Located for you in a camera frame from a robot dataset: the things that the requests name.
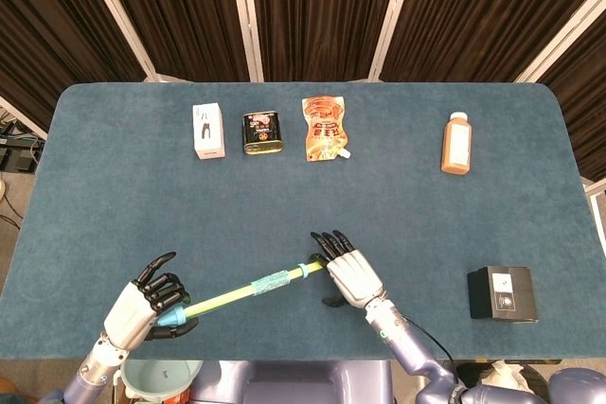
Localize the purple robot torso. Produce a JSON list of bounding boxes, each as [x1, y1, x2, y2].
[[188, 360, 394, 404]]

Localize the blue felt table cover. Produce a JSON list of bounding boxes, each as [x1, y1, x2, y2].
[[0, 81, 606, 361]]

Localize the orange spout pouch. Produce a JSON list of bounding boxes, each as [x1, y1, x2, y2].
[[301, 96, 352, 163]]

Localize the black power strip with cables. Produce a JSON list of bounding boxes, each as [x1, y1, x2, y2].
[[0, 113, 46, 174]]

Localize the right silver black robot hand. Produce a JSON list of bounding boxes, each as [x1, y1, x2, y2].
[[310, 229, 385, 310]]

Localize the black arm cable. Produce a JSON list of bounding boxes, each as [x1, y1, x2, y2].
[[400, 314, 463, 389]]

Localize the orange juice bottle white cap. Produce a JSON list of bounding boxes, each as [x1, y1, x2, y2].
[[440, 112, 473, 173]]

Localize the black gold tin can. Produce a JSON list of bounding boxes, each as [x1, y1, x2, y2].
[[241, 111, 284, 155]]

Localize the white crumpled plastic bag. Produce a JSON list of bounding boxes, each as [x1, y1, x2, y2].
[[475, 360, 531, 391]]

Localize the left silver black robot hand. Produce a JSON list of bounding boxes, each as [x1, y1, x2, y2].
[[102, 252, 200, 353]]

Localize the brown curtain divider panel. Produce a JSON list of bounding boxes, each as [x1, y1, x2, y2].
[[0, 0, 157, 133], [373, 0, 606, 83], [539, 0, 606, 185], [84, 0, 259, 83], [236, 0, 413, 83]]

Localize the yellow stick with teal tape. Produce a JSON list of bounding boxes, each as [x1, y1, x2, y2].
[[157, 262, 313, 328]]

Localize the black square box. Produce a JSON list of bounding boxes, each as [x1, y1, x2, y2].
[[467, 266, 540, 325]]

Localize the blue yellow water pump toy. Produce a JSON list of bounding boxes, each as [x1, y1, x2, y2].
[[183, 255, 330, 318]]

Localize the small white carton box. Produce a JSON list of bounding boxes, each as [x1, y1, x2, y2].
[[191, 102, 226, 160]]

